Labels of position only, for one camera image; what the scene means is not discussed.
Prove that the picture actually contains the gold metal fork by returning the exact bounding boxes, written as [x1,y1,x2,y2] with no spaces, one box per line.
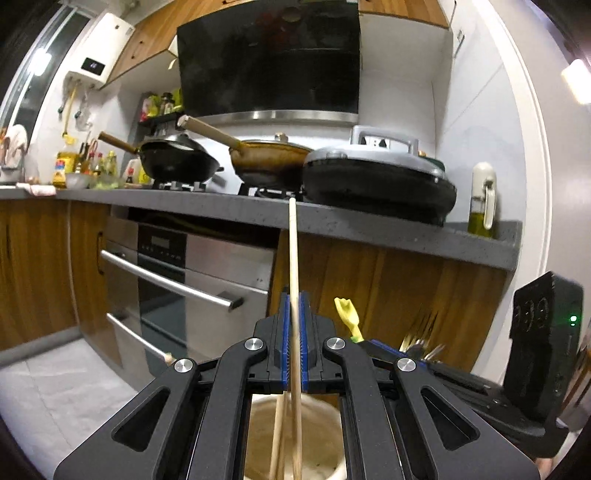
[400,312,439,352]

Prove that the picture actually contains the cream floral ceramic utensil holder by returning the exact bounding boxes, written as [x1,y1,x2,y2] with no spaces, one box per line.
[241,393,348,480]

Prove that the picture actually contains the yellow oil bottle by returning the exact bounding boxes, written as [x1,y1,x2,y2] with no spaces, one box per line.
[52,150,79,188]

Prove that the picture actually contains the oil dispenser bottle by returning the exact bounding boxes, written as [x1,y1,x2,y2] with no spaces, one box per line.
[468,162,497,238]

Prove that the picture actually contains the black wok wooden handle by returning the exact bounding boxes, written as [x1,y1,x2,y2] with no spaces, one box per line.
[98,131,221,184]

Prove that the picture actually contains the black camera box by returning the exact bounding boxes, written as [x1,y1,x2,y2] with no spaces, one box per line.
[503,271,584,423]

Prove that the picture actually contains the silver metal fork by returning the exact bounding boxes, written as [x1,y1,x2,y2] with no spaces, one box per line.
[405,340,445,362]

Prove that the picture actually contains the grey electric griddle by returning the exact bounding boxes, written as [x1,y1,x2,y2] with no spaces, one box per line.
[303,125,457,226]

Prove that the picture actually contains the white water heater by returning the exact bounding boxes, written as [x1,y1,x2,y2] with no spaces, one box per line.
[66,13,135,89]

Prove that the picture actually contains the stainless steel oven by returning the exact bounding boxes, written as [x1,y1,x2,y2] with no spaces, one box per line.
[98,206,280,390]

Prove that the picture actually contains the wooden chopstick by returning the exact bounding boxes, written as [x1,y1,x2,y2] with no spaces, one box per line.
[288,198,303,480]

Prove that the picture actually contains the black range hood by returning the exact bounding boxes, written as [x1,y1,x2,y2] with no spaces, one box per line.
[176,1,361,117]

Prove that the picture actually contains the brown frying pan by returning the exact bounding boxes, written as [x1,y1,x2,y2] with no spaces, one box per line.
[177,115,312,192]

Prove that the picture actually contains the yellow plastic fork spoon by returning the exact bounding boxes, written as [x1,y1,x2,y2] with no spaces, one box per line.
[334,297,363,343]

